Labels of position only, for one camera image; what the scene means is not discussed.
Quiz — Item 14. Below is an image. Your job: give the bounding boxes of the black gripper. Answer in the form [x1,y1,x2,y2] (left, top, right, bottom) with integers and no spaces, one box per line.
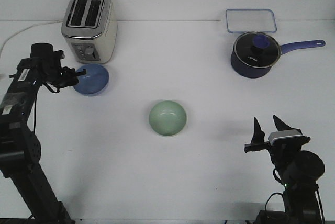
[41,66,86,89]
[244,115,311,171]

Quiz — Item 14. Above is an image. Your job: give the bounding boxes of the blue bowl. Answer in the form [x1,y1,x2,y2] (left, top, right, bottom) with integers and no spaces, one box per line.
[73,63,109,96]

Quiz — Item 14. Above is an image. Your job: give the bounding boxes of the green bowl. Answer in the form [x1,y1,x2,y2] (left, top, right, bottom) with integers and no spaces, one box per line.
[149,100,187,137]

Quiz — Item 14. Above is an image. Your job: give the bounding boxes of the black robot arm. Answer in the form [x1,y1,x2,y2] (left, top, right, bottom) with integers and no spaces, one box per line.
[1,43,86,223]
[244,116,325,223]

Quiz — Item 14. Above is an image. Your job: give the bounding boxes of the silver white two-slot toaster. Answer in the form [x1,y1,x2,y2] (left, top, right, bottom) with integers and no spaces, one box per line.
[61,0,118,64]

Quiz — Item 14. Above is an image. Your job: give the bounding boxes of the glass pot lid blue knob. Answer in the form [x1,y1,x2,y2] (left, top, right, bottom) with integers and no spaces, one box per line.
[233,32,280,68]

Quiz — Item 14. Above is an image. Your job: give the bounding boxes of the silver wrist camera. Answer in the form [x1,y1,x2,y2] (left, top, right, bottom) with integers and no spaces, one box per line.
[53,50,65,60]
[268,129,303,147]

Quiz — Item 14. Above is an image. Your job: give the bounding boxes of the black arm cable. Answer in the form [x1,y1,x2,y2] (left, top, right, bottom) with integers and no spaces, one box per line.
[264,167,327,224]

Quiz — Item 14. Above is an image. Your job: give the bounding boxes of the white toaster power cable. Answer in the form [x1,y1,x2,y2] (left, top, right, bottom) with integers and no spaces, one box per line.
[0,20,65,59]

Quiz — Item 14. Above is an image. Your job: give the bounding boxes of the blue saucepan with handle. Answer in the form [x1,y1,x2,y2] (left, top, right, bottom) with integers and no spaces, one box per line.
[231,40,326,79]

